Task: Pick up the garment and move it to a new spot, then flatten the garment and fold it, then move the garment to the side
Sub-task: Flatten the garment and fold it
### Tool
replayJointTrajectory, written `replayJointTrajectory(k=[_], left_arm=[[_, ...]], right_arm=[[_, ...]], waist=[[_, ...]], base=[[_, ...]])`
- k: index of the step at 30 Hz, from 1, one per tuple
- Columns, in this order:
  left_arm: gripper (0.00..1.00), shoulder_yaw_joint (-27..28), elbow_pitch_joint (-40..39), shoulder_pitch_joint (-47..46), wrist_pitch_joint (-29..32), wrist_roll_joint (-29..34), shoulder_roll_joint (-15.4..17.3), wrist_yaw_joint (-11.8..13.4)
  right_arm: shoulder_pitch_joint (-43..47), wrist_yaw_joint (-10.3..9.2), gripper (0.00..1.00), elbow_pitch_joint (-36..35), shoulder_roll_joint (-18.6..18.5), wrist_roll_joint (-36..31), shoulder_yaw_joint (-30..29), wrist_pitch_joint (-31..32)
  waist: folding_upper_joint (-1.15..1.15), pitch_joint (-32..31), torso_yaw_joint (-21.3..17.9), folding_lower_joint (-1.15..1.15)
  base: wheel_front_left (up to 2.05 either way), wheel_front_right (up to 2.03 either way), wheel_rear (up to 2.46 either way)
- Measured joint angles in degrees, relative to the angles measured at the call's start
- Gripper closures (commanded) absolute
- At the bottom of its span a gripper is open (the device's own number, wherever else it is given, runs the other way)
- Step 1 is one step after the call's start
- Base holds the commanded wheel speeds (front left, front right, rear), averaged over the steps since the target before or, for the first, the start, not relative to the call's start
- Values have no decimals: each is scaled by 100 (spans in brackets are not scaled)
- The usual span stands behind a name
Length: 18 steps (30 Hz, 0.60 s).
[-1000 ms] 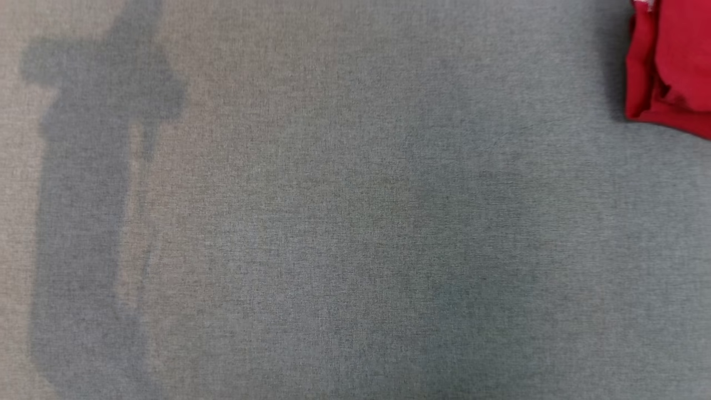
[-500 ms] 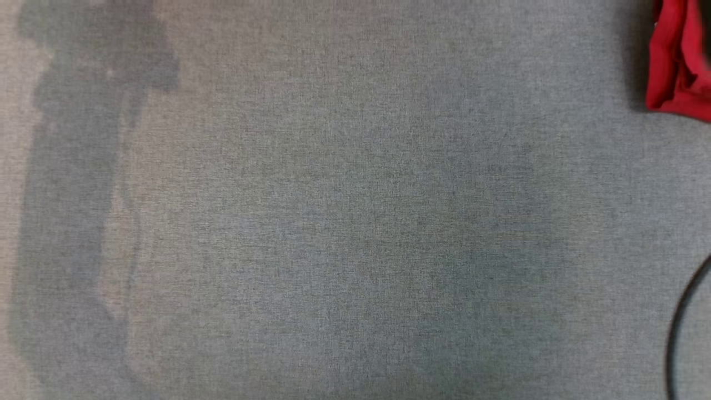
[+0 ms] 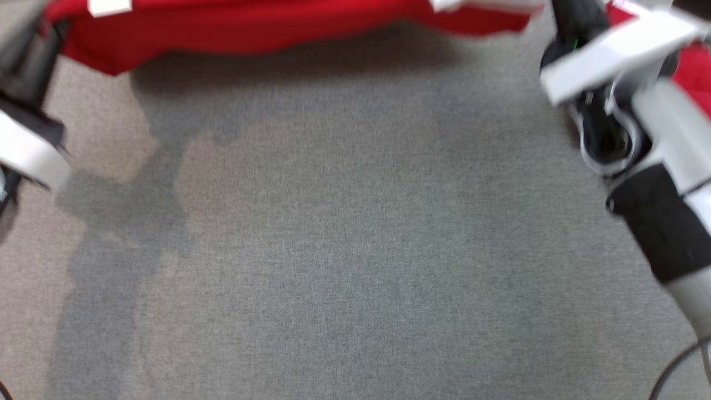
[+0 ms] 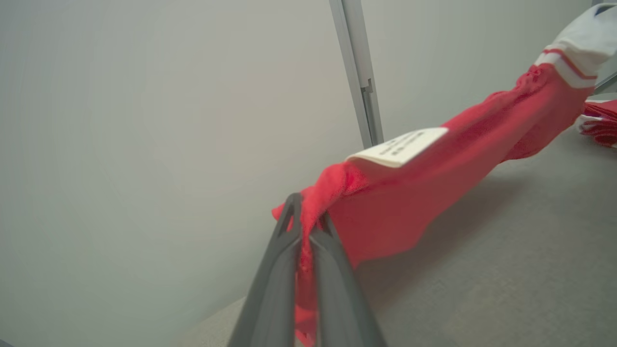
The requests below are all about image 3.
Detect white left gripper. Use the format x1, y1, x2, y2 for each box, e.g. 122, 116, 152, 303
0, 19, 71, 193

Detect red shorts with white stripe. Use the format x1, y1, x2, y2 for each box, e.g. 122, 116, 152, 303
605, 0, 711, 121

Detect black right camera cable teal plug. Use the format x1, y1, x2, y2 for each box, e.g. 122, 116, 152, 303
647, 338, 711, 400

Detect red basketball jersey white trim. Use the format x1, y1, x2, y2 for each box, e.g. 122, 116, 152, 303
41, 0, 548, 77

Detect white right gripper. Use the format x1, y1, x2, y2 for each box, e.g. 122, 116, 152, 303
539, 0, 711, 107

